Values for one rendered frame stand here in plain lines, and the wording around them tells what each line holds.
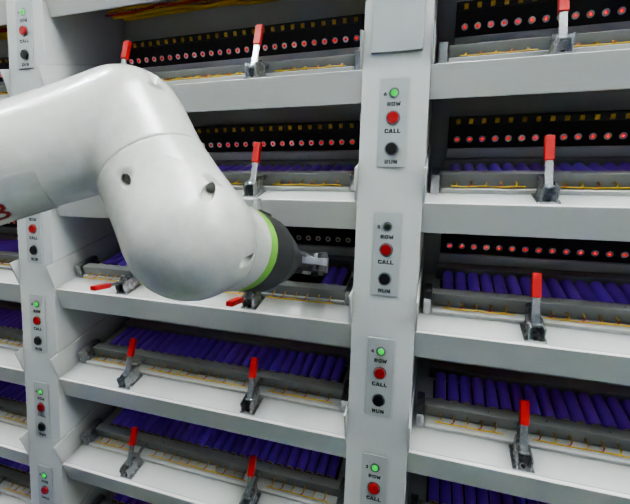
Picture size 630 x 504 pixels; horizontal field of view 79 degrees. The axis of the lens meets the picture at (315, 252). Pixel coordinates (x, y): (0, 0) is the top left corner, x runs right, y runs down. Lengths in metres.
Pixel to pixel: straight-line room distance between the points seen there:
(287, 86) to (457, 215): 0.32
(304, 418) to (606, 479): 0.44
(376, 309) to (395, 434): 0.19
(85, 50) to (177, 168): 0.72
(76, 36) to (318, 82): 0.56
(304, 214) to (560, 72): 0.39
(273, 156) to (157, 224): 0.54
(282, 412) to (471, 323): 0.35
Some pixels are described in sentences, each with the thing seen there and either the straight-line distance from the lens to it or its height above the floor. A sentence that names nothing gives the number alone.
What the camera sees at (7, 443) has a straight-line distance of 1.19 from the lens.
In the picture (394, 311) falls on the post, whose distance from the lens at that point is 0.58.
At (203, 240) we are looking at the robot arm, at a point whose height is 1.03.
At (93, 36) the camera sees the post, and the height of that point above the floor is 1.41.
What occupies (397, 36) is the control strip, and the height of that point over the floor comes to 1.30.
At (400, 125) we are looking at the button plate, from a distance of 0.58.
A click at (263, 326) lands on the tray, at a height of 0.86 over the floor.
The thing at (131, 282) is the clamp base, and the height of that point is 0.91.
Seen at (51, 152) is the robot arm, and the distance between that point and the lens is 0.37.
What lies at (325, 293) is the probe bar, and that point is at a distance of 0.65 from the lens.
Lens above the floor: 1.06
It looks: 6 degrees down
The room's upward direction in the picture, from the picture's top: 2 degrees clockwise
